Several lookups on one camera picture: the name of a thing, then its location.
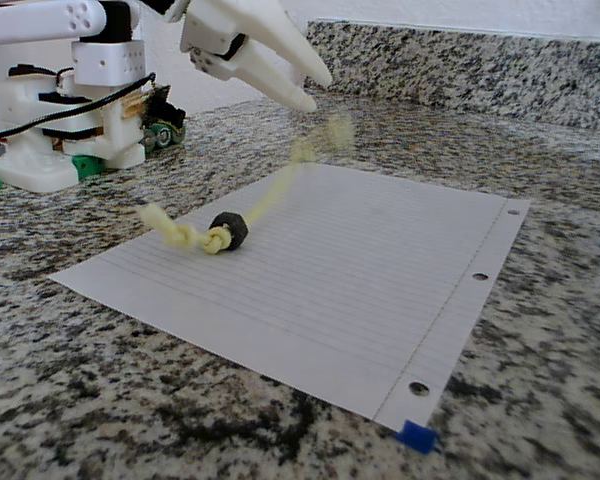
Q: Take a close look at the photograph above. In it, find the black ring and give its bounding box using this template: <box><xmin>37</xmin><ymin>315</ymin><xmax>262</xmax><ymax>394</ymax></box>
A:
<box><xmin>208</xmin><ymin>210</ymin><xmax>250</xmax><ymax>254</ymax></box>

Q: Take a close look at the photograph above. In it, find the yellow knotted rope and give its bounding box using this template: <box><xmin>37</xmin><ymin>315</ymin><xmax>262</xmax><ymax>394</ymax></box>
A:
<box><xmin>138</xmin><ymin>112</ymin><xmax>356</xmax><ymax>256</ymax></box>

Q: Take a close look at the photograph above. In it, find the lined paper sheet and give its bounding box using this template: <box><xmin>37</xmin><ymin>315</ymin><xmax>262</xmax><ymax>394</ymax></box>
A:
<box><xmin>49</xmin><ymin>162</ymin><xmax>532</xmax><ymax>432</ymax></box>

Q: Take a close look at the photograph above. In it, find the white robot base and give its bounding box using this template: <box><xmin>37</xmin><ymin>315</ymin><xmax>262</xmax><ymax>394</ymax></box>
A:
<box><xmin>0</xmin><ymin>62</ymin><xmax>149</xmax><ymax>194</ymax></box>

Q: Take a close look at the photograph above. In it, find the granite backsplash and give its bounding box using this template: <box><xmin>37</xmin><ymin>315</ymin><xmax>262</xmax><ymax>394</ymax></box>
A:
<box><xmin>303</xmin><ymin>18</ymin><xmax>600</xmax><ymax>132</ymax></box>

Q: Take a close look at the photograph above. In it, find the black braided cable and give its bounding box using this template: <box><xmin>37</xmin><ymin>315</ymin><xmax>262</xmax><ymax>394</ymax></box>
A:
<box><xmin>0</xmin><ymin>72</ymin><xmax>159</xmax><ymax>141</ymax></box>

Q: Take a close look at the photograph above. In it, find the blue tape piece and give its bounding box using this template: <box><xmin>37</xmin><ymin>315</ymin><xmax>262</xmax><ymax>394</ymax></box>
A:
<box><xmin>393</xmin><ymin>419</ymin><xmax>441</xmax><ymax>455</ymax></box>

